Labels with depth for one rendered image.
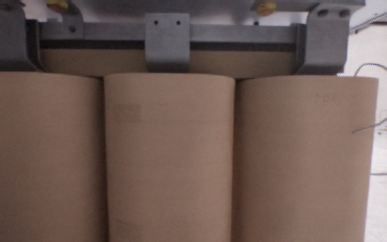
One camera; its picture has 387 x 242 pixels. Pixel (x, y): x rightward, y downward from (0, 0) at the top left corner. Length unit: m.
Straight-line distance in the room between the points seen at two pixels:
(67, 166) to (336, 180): 0.75
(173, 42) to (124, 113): 0.23
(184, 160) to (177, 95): 0.17
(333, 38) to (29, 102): 0.83
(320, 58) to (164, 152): 0.50
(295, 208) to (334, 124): 0.25
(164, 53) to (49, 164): 0.44
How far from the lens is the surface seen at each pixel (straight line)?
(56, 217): 0.72
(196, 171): 0.54
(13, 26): 0.75
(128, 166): 0.56
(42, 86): 0.65
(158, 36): 0.58
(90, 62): 0.72
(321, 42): 0.67
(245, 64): 0.68
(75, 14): 0.71
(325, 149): 0.64
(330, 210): 0.70
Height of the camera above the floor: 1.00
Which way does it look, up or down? 5 degrees down
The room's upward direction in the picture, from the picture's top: 1 degrees clockwise
